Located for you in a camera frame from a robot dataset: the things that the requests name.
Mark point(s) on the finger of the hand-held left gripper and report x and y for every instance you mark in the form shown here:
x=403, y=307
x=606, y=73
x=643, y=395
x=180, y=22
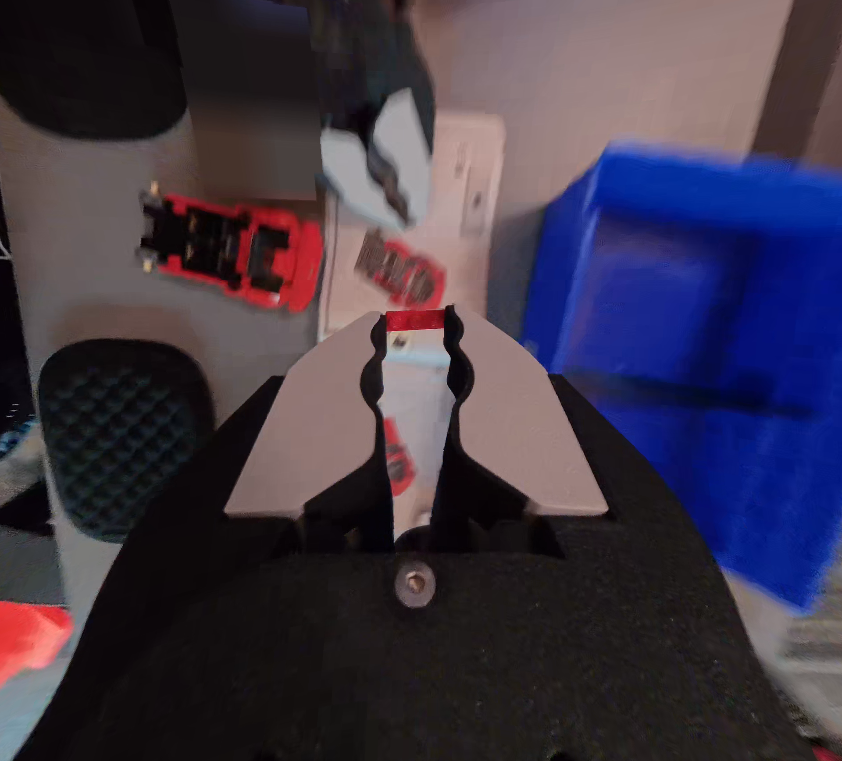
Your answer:
x=408, y=143
x=345, y=172

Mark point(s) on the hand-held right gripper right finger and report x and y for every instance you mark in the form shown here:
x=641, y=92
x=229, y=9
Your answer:
x=519, y=425

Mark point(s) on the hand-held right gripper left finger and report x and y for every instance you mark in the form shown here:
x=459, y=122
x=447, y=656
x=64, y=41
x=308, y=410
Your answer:
x=316, y=419

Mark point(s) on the red toy brick car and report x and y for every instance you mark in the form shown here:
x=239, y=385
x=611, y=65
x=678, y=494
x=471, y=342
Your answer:
x=299, y=248

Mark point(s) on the red toy brick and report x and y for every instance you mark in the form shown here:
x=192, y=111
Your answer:
x=416, y=320

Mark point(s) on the white instruction booklet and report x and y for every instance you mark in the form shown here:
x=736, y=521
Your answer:
x=454, y=248

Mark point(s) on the black textured cushion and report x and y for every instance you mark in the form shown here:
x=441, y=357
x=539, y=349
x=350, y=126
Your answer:
x=118, y=432

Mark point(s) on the blue plastic bin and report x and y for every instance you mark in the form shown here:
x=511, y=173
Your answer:
x=691, y=314

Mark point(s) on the dark rounded object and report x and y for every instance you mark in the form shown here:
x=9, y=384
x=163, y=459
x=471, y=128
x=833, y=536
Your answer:
x=79, y=51

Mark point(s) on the red plastic object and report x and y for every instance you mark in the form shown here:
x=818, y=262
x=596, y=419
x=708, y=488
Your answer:
x=29, y=636

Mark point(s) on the dark grey post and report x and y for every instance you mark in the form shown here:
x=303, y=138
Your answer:
x=802, y=51

